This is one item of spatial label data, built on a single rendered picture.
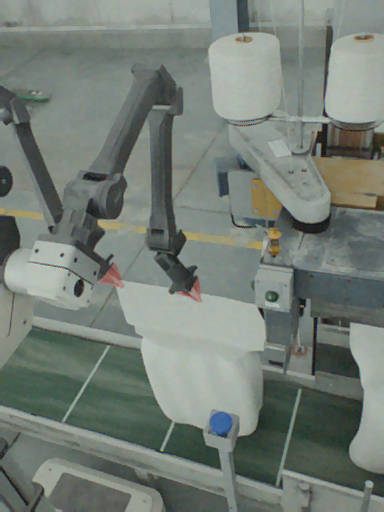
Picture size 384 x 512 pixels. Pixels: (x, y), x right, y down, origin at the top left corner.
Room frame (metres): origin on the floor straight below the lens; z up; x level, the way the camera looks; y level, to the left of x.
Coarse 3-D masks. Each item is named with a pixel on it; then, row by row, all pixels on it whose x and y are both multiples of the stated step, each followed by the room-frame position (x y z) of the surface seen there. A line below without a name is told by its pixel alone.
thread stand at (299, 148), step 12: (300, 0) 1.14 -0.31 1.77; (300, 12) 1.14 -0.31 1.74; (300, 24) 1.14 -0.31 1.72; (300, 36) 1.14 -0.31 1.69; (300, 48) 1.14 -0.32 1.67; (300, 60) 1.14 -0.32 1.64; (300, 72) 1.14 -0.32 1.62; (300, 84) 1.14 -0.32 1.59; (300, 96) 1.14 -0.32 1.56; (300, 108) 1.13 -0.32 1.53; (228, 120) 1.18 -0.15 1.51; (240, 120) 1.16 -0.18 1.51; (252, 120) 1.15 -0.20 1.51; (264, 120) 1.14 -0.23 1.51; (276, 120) 1.15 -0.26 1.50; (288, 120) 1.14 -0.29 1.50; (300, 120) 1.13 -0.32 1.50; (312, 120) 1.12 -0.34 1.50; (324, 120) 1.10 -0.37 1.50; (336, 120) 1.08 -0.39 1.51; (300, 132) 1.13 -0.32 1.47; (300, 144) 1.13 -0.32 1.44
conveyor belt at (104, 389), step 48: (48, 336) 1.64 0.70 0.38; (0, 384) 1.41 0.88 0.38; (48, 384) 1.37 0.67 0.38; (96, 384) 1.33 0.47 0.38; (144, 384) 1.29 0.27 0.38; (144, 432) 1.07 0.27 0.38; (192, 432) 1.04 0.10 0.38; (288, 432) 0.98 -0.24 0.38; (336, 432) 0.95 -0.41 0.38; (336, 480) 0.79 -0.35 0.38
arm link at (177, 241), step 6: (144, 234) 1.15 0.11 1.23; (174, 234) 1.12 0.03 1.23; (180, 234) 1.20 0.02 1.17; (174, 240) 1.11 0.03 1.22; (180, 240) 1.18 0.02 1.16; (186, 240) 1.21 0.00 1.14; (174, 246) 1.11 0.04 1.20; (180, 246) 1.17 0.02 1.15; (168, 252) 1.11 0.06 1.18; (174, 252) 1.10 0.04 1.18
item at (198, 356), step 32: (128, 288) 1.20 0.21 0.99; (160, 288) 1.15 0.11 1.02; (128, 320) 1.22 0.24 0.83; (160, 320) 1.16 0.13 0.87; (192, 320) 1.11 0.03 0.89; (224, 320) 1.06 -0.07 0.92; (256, 320) 1.01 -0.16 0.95; (160, 352) 1.09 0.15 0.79; (192, 352) 1.05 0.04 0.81; (224, 352) 1.03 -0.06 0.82; (256, 352) 1.05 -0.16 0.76; (160, 384) 1.09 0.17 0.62; (192, 384) 1.04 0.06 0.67; (224, 384) 0.99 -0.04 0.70; (256, 384) 1.01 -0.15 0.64; (192, 416) 1.04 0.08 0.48; (256, 416) 0.98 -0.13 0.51
